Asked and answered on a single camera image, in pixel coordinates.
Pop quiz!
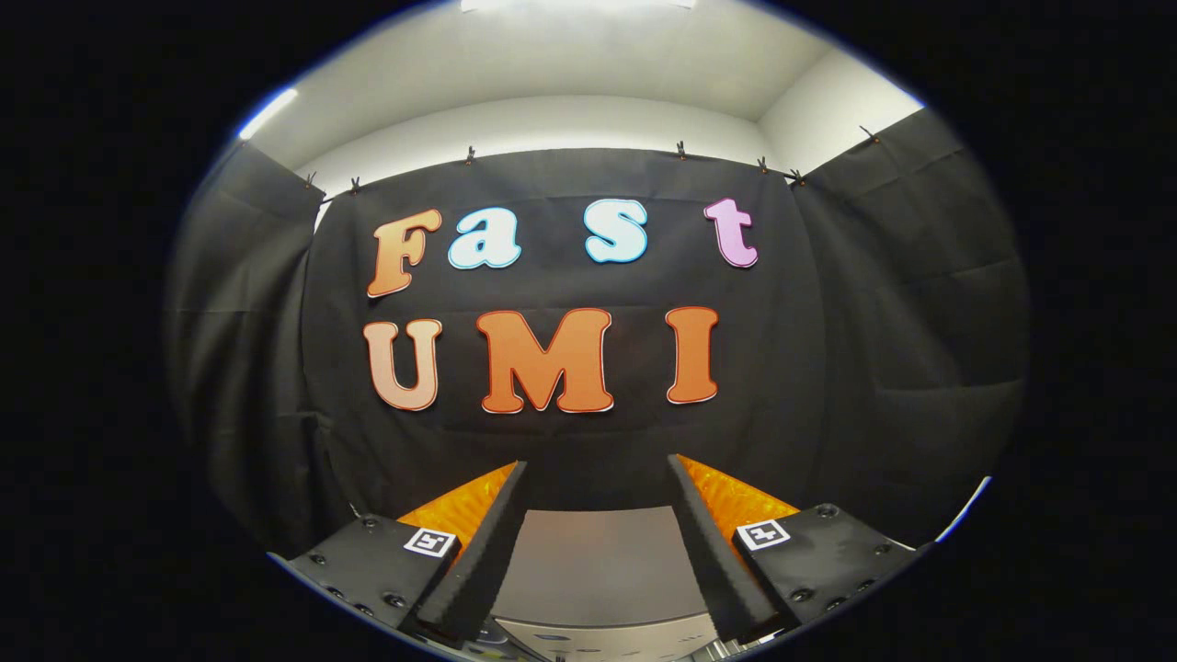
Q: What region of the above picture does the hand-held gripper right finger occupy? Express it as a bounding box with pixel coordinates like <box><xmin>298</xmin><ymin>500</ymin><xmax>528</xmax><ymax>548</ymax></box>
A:
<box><xmin>666</xmin><ymin>452</ymin><xmax>925</xmax><ymax>647</ymax></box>

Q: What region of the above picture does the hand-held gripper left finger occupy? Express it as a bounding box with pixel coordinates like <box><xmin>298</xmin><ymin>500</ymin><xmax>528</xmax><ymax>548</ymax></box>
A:
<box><xmin>272</xmin><ymin>460</ymin><xmax>531</xmax><ymax>649</ymax></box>

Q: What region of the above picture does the grey washing machine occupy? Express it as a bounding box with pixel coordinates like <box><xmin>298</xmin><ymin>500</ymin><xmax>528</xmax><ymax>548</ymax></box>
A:
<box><xmin>460</xmin><ymin>614</ymin><xmax>737</xmax><ymax>662</ymax></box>

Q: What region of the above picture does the black backdrop cloth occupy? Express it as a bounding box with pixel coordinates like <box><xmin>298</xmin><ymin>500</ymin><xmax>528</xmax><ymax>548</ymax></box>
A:
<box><xmin>166</xmin><ymin>106</ymin><xmax>1031</xmax><ymax>562</ymax></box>

